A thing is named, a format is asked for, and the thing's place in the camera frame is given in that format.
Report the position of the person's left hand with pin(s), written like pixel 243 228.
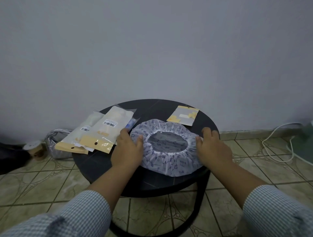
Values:
pixel 127 153

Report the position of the person's right hand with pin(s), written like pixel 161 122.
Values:
pixel 215 151

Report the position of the yellow-edged packet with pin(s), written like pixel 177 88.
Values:
pixel 110 131

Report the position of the blue flower shower cap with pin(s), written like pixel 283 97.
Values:
pixel 129 124

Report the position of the stack of yellow small pouches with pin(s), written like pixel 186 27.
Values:
pixel 183 114

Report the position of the cream packet with barcode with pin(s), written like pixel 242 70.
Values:
pixel 73 139

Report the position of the person's right forearm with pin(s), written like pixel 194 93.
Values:
pixel 244 185

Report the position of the person's left forearm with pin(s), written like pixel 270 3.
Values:
pixel 105 193

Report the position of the black round side table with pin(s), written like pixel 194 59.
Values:
pixel 156 110

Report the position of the silver quilted handbag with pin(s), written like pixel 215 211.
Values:
pixel 55 151

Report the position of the pale green appliance base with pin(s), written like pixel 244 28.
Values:
pixel 304 146

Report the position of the ribbon spool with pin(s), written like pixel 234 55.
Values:
pixel 34 149

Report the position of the black bag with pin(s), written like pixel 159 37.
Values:
pixel 12 158

